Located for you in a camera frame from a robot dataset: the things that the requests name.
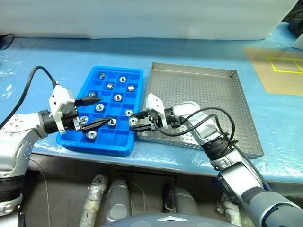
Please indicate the brown cardboard sheet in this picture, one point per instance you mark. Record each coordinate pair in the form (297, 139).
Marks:
(260, 71)

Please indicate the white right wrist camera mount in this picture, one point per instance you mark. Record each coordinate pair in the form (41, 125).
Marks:
(154, 102)

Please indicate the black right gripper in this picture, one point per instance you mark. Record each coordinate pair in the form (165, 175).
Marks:
(151, 118)

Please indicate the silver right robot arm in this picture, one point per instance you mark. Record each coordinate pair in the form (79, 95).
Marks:
(208, 132)

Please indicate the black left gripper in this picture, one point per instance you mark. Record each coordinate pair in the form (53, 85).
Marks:
(69, 120)

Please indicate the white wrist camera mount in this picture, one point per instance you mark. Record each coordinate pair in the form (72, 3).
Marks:
(59, 99)
(154, 102)

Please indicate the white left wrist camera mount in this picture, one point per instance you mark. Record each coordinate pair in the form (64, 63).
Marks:
(59, 99)

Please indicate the silver metal roller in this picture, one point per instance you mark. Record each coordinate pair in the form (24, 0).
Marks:
(112, 122)
(130, 88)
(91, 135)
(83, 119)
(128, 113)
(100, 107)
(102, 75)
(92, 94)
(118, 97)
(133, 121)
(109, 86)
(122, 79)

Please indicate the white wrapped post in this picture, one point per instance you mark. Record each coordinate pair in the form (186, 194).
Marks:
(94, 189)
(227, 205)

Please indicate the light blue plastic table cover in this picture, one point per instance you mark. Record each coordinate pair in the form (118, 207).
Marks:
(71, 56)

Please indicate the perforated steel tray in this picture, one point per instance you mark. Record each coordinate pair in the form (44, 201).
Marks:
(201, 87)

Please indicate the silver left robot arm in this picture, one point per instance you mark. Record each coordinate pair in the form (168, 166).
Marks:
(21, 123)

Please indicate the blue compartment tray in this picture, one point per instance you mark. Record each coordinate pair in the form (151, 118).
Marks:
(118, 139)

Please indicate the white sheet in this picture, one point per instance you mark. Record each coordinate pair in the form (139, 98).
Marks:
(298, 43)

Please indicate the grey shell with emblem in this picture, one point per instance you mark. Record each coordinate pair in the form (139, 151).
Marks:
(146, 221)

